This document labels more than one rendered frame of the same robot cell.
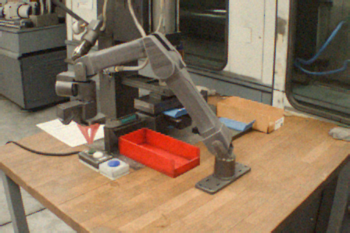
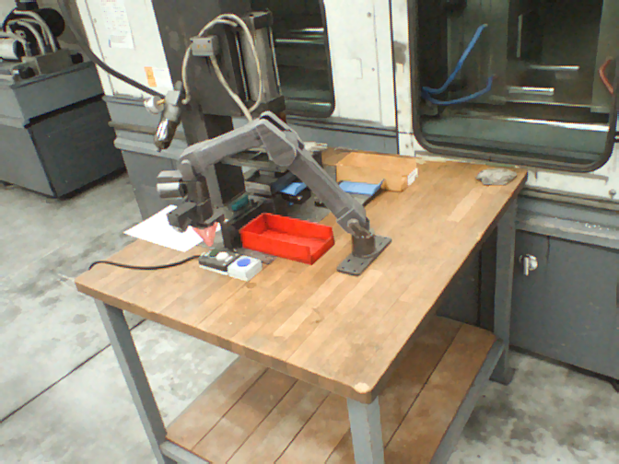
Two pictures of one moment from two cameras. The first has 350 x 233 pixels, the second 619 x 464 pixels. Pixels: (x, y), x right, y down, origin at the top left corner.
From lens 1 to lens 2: 0.37 m
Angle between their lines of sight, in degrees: 10
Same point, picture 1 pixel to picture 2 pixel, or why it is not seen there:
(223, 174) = (364, 252)
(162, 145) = (288, 228)
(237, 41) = (344, 77)
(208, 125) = (340, 204)
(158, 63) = (278, 150)
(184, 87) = (309, 169)
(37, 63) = (57, 129)
